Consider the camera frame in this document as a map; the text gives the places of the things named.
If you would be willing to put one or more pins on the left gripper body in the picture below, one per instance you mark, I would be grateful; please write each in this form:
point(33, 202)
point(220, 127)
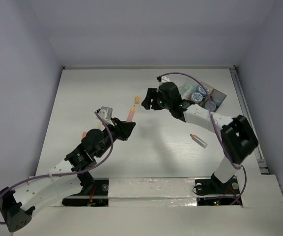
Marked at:
point(118, 132)

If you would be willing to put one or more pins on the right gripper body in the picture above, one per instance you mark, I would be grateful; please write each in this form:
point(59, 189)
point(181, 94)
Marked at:
point(167, 103)

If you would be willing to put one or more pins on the pink orange highlighter marker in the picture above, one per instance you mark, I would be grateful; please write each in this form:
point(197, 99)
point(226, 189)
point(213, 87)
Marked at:
point(131, 114)

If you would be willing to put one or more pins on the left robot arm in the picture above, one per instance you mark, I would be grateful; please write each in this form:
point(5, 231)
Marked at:
point(20, 202)

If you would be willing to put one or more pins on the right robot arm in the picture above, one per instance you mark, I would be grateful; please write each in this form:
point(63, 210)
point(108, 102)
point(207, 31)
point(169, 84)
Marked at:
point(236, 136)

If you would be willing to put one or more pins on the clear plastic container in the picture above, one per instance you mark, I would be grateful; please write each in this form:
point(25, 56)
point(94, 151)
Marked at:
point(185, 83)

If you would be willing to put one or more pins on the green marker cap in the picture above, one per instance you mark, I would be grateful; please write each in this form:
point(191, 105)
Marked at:
point(186, 87)

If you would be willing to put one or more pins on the orange plastic container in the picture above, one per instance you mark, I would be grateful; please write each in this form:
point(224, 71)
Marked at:
point(205, 98)

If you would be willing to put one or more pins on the orange tip clear marker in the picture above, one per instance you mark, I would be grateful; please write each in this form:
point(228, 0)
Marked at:
point(198, 140)

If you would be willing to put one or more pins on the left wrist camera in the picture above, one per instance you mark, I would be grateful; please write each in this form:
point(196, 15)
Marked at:
point(105, 113)

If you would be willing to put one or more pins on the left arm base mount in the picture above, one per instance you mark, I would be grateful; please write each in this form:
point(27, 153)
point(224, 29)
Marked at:
point(96, 197)

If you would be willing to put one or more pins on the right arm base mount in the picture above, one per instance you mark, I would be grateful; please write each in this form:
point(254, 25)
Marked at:
point(210, 193)

